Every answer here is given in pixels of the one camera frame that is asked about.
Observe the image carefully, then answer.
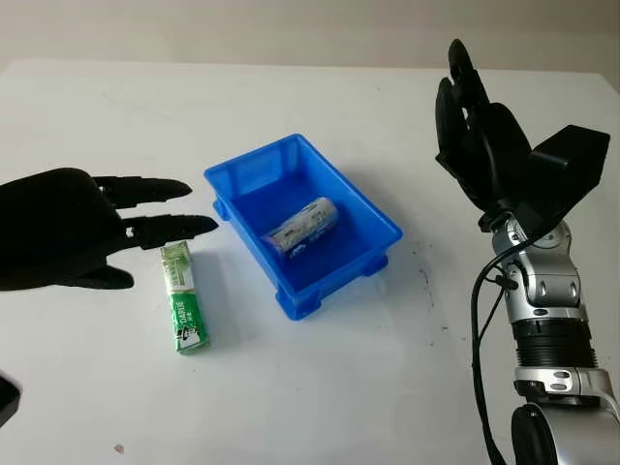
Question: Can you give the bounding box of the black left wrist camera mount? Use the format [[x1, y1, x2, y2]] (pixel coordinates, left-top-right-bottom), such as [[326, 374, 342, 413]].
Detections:
[[0, 370, 24, 427]]

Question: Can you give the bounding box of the cylindrical pack with purple end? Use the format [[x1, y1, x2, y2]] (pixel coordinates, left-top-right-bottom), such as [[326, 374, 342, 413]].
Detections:
[[261, 197, 339, 258]]

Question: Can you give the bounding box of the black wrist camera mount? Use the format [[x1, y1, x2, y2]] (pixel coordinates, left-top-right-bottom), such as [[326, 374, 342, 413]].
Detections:
[[0, 370, 24, 427], [512, 124, 611, 238]]

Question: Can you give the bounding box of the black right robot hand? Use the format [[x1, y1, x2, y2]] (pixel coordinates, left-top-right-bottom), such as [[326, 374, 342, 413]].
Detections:
[[434, 38, 533, 217]]

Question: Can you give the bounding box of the blue plastic tray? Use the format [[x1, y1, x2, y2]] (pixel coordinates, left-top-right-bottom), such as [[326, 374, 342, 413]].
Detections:
[[202, 134, 404, 323]]

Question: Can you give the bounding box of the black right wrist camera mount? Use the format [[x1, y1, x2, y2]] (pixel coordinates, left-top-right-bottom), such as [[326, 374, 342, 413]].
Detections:
[[512, 124, 611, 238]]

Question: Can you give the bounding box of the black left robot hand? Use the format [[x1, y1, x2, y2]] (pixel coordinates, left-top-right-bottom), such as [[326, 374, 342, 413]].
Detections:
[[0, 168, 220, 294]]

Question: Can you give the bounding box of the green toothpaste box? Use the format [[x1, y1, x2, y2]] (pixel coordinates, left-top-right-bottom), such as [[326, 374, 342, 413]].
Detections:
[[160, 240, 213, 357]]

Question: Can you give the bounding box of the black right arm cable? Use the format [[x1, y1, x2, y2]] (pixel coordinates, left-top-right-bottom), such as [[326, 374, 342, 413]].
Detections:
[[470, 133, 529, 465]]

